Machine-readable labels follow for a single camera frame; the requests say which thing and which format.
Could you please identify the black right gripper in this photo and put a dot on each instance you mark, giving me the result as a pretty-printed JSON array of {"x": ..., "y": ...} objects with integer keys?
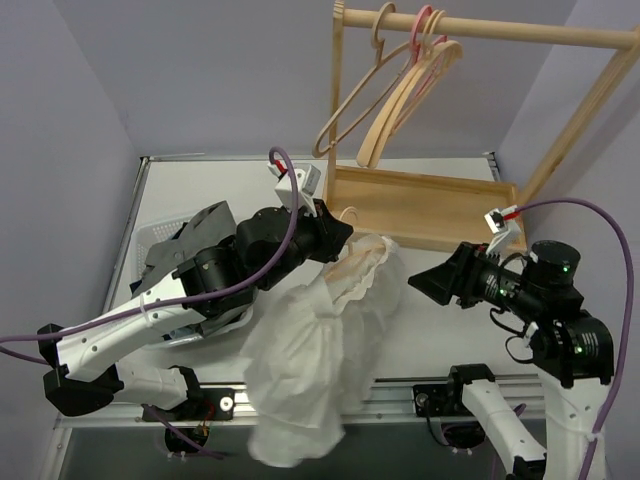
[{"x": 463, "y": 273}]

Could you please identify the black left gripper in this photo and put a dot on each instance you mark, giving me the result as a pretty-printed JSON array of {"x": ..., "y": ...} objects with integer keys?
[{"x": 320, "y": 228}]

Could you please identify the grey garment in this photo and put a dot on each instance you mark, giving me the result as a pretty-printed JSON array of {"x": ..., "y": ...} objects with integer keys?
[{"x": 190, "y": 240}]

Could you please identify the white shirt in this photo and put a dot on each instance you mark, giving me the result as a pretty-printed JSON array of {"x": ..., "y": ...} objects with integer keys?
[{"x": 310, "y": 359}]

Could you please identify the pink plastic hanger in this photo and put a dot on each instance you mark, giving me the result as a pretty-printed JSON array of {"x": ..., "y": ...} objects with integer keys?
[{"x": 426, "y": 20}]

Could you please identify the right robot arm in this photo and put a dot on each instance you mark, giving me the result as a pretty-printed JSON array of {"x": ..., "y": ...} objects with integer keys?
[{"x": 571, "y": 351}]

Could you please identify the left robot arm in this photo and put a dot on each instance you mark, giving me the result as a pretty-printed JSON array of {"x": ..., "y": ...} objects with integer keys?
[{"x": 88, "y": 366}]

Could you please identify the wooden clothes rack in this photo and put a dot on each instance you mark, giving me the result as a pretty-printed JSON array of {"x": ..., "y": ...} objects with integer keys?
[{"x": 438, "y": 212}]

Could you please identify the white plastic basket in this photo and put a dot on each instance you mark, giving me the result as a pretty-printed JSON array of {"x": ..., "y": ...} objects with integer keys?
[{"x": 155, "y": 240}]

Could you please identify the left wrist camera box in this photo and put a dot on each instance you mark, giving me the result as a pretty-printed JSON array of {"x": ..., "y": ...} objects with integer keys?
[{"x": 307, "y": 180}]

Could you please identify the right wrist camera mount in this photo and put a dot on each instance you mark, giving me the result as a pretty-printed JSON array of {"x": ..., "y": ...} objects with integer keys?
[{"x": 504, "y": 228}]

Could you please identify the aluminium mounting rail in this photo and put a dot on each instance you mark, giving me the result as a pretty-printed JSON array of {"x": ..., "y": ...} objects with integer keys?
[{"x": 389, "y": 402}]

